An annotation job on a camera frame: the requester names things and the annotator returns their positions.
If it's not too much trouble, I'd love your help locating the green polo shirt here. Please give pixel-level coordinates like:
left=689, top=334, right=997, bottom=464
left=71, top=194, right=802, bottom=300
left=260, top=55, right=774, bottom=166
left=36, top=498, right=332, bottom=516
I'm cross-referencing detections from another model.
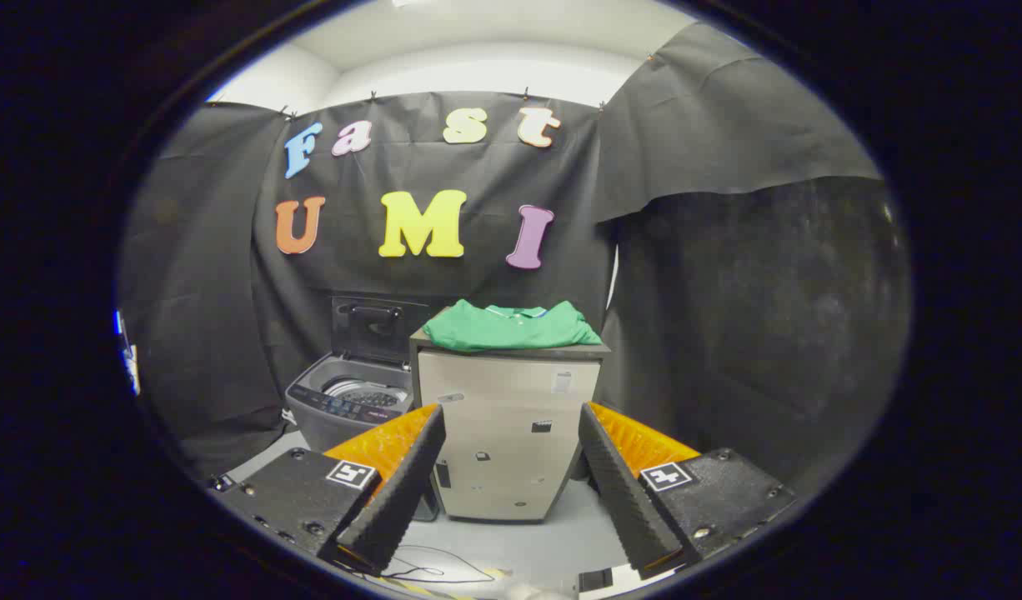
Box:
left=422, top=300, right=604, bottom=353

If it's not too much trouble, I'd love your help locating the yellow black striped tape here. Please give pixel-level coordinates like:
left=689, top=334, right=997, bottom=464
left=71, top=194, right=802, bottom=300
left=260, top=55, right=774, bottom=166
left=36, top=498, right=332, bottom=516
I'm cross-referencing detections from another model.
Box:
left=393, top=575, right=478, bottom=599

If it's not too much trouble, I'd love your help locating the white and blue object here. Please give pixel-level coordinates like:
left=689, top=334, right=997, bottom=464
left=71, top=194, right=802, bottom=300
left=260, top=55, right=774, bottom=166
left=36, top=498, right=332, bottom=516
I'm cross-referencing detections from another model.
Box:
left=115, top=310, right=142, bottom=397

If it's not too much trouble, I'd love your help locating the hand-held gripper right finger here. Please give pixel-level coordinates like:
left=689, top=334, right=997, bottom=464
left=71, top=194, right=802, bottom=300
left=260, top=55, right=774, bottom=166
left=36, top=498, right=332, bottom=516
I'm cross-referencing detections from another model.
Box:
left=578, top=402, right=799, bottom=582

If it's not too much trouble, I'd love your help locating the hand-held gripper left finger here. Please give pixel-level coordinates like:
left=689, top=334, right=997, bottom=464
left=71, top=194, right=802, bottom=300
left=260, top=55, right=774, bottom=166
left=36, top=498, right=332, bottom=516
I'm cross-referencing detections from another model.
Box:
left=213, top=403, right=447, bottom=576

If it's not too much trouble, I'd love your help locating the beige cabinet with dark top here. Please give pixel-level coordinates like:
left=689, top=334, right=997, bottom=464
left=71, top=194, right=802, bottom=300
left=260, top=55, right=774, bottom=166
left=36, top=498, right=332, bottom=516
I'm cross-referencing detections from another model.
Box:
left=408, top=321, right=612, bottom=524

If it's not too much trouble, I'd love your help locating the thin black cable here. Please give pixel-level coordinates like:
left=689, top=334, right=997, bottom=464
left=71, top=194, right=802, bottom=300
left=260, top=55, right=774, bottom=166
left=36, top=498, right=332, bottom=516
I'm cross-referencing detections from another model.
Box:
left=384, top=545, right=497, bottom=585

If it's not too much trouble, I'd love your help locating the grey washing machine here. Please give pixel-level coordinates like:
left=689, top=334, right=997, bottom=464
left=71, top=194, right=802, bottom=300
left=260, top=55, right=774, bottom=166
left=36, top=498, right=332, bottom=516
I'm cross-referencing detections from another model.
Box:
left=284, top=352, right=440, bottom=523

